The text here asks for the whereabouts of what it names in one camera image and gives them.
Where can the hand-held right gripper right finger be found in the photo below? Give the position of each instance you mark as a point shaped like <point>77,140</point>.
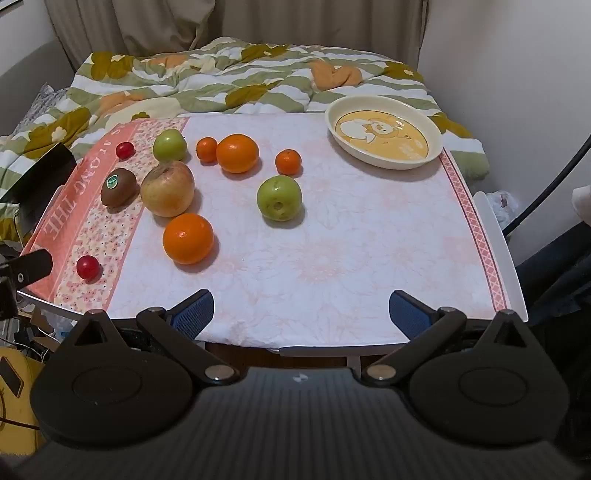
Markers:
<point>406,314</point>

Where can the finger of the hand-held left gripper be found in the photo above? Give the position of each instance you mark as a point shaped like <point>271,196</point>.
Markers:
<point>32,266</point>

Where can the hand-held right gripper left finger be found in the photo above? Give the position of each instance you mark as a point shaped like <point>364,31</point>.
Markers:
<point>196,314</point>

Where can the orange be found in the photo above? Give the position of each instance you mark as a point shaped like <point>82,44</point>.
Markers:
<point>188,238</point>
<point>238,153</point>

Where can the brown kiwi with green sticker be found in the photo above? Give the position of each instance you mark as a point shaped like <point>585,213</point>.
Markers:
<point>121,191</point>

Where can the yellow-red apple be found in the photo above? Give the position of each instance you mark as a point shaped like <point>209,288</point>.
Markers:
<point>167,189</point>

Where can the red cherry tomato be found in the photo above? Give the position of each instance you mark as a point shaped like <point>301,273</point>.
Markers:
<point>87,267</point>
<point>124,150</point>

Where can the small green apple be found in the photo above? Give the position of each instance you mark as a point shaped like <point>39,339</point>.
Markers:
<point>170,145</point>

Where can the cream bowl with cartoon print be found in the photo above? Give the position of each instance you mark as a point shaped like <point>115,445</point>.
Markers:
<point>383,131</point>

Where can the black flat object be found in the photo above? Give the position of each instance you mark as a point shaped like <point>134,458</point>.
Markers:
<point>46,175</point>

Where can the pink printed tablecloth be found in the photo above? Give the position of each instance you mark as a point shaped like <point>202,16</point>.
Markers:
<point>346,240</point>

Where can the yellow object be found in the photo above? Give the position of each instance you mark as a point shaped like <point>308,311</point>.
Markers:
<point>14,415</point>

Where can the large green apple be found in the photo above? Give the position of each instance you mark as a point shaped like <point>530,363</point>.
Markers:
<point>279,198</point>

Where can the white plastic bag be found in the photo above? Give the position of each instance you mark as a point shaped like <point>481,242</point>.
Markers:
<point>501,203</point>

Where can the small mandarin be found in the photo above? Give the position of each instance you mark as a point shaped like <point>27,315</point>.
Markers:
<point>288,162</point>
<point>207,149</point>

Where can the green striped floral blanket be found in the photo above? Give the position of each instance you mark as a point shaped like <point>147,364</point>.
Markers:
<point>231,83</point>

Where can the beige curtain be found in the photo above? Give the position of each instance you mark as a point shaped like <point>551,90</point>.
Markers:
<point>231,18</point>

